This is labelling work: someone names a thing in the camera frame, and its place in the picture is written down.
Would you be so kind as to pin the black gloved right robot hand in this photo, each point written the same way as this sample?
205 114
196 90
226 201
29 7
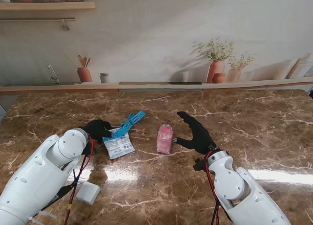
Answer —
201 141

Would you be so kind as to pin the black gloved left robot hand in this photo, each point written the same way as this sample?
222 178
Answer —
97 129

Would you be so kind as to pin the white and blue seasoning bag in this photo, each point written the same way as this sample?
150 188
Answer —
119 146

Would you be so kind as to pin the blue plastic bag clip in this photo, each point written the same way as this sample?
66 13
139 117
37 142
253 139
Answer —
127 126

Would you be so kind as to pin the clear bottle with pink seasoning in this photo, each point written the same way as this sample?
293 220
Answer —
164 143

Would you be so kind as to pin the white square bottle cap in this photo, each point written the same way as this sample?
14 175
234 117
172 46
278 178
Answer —
88 192

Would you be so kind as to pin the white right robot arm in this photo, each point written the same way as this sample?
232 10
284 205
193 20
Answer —
234 183

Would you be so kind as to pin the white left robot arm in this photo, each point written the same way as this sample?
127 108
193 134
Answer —
36 176

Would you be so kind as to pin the beige vase with flowers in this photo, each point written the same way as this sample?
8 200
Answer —
233 74

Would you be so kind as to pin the grey blue edge object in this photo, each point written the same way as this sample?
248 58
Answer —
2 112

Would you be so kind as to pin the black edge object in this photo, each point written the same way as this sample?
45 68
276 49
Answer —
311 94

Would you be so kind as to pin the wooden cutting boards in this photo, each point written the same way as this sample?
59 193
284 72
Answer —
297 68

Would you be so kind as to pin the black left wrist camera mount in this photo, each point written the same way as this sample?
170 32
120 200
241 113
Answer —
88 151

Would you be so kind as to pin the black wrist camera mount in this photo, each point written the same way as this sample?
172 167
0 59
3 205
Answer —
88 151
199 166

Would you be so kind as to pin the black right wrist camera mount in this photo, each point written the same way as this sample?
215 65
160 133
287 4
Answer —
199 166

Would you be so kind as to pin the wooden wall shelf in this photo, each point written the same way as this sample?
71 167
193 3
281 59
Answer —
49 6

